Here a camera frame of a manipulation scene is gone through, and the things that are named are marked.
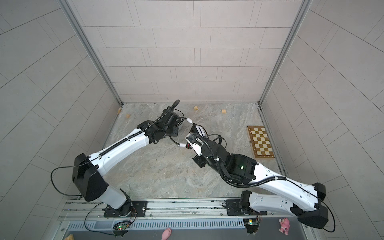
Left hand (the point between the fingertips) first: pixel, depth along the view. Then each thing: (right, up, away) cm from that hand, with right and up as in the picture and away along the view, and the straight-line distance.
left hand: (179, 126), depth 81 cm
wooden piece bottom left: (-44, -46, -18) cm, 66 cm away
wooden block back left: (-41, +5, +27) cm, 49 cm away
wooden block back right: (+30, +9, +31) cm, 44 cm away
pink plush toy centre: (-3, -45, -17) cm, 49 cm away
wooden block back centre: (+9, +11, +32) cm, 35 cm away
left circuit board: (-23, -42, -17) cm, 51 cm away
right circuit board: (+35, -44, -13) cm, 58 cm away
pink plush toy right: (+49, -42, -16) cm, 67 cm away
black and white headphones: (+9, -1, -9) cm, 13 cm away
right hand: (+8, -8, -17) cm, 20 cm away
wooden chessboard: (+49, -12, +10) cm, 52 cm away
